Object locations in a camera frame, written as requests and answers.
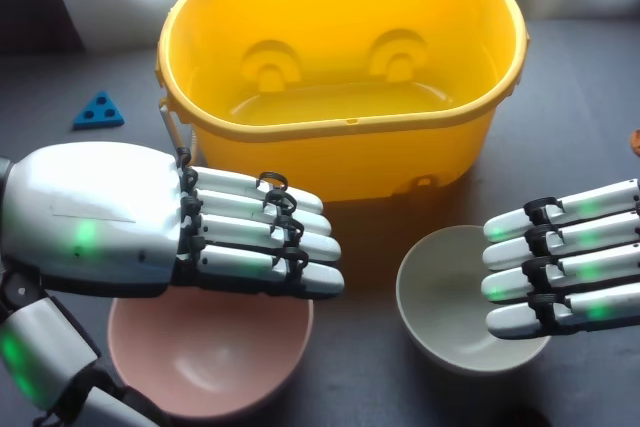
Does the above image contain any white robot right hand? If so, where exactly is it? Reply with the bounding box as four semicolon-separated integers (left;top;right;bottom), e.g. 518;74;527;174
481;177;640;341

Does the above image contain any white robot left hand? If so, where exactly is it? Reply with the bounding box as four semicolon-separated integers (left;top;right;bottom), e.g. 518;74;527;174
0;140;347;427

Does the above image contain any large pink bowl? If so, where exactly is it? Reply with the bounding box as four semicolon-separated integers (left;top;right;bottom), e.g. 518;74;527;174
107;286;315;421

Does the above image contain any yellow plastic tub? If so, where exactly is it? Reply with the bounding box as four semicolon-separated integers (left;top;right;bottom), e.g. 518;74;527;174
156;0;531;204

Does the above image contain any blue triangle block with holes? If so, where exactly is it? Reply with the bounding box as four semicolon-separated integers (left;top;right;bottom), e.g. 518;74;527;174
72;90;126;132

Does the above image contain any grey table cloth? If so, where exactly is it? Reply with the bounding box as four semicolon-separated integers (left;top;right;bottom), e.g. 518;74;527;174
0;16;640;427

